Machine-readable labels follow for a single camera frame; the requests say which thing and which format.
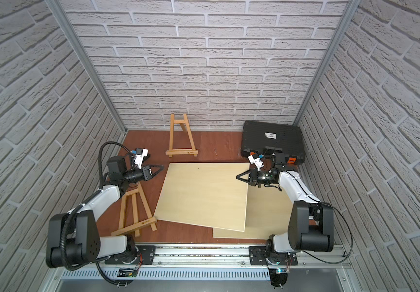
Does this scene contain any light plywood board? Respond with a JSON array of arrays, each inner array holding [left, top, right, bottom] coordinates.
[[213, 186, 293, 240], [155, 163, 250, 231]]

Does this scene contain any small wooden easel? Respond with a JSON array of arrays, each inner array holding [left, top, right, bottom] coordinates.
[[111, 183, 158, 237], [166, 114, 198, 158]]

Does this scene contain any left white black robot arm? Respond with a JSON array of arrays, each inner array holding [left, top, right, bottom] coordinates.
[[46, 156, 164, 271]]

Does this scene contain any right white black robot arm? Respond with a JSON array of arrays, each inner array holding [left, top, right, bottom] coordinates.
[[236, 169, 334, 254]]

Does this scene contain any black plastic tool case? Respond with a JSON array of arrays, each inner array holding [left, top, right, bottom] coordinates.
[[240, 120, 306, 165]]

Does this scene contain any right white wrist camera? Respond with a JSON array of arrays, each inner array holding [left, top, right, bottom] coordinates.
[[248, 152, 264, 171]]

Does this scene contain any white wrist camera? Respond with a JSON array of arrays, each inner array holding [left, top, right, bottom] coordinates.
[[131, 148, 149, 169], [248, 152, 264, 171]]

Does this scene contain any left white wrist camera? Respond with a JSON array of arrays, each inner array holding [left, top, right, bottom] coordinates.
[[131, 148, 149, 169]]

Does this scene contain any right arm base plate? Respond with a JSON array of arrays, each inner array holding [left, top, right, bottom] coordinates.
[[248, 246, 298, 266]]

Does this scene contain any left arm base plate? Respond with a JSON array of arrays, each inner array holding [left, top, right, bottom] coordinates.
[[105, 245, 156, 265]]

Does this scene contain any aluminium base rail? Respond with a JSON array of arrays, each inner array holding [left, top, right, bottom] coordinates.
[[99, 243, 352, 270]]

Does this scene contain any right thin black cable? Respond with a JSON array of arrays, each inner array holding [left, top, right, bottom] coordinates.
[[304, 202, 354, 265]]

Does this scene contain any left black corrugated cable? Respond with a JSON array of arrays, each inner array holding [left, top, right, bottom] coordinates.
[[59, 141, 132, 271]]

